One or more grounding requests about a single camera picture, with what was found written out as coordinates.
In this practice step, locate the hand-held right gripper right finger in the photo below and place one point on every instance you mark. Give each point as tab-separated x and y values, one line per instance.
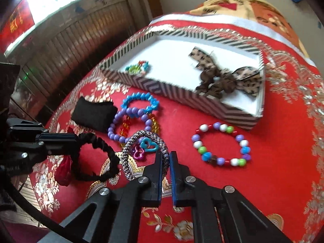
173	179

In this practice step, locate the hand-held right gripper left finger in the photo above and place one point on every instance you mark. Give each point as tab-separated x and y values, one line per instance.
159	181

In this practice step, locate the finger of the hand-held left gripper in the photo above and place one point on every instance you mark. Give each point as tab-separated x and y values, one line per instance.
63	144
25	125

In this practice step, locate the red satin bow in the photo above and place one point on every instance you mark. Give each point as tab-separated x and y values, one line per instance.
64	172

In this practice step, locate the black knitted headband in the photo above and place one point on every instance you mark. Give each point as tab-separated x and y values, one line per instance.
92	114

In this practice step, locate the black scrunchie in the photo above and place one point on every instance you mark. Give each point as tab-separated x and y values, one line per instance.
111	154

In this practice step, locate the striped cardboard box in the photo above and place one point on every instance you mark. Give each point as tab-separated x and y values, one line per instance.
172	55

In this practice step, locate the wooden panelled door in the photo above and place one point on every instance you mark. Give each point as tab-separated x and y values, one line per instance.
76	38

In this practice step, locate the red embroidered tablecloth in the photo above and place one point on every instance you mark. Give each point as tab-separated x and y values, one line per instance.
265	182

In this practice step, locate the brown leopard bow scrunchie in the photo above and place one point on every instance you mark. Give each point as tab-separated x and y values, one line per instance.
207	77

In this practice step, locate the printed blanket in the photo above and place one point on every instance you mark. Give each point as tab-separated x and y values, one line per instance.
253	7

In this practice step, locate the red wall poster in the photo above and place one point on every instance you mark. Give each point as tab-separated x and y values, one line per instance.
15	25

